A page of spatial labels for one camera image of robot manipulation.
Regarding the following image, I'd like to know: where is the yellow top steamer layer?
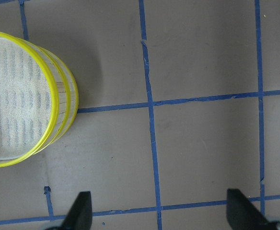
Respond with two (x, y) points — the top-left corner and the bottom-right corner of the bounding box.
(0, 32), (60, 167)

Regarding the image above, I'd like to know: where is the yellow steamer layer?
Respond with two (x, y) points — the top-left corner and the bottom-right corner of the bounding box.
(0, 32), (60, 167)
(36, 46), (79, 153)

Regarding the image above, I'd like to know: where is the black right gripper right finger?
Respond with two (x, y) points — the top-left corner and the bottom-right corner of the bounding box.
(226, 189), (270, 230)

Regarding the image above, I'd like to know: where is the white steamer cloth liner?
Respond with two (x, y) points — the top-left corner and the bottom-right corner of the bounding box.
(0, 37), (51, 160)

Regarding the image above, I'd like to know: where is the yellow bottom steamer layer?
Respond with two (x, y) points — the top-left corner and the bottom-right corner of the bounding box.
(36, 46), (79, 153)

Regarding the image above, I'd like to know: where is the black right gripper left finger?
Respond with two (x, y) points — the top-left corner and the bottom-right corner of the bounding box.
(60, 191), (92, 230)

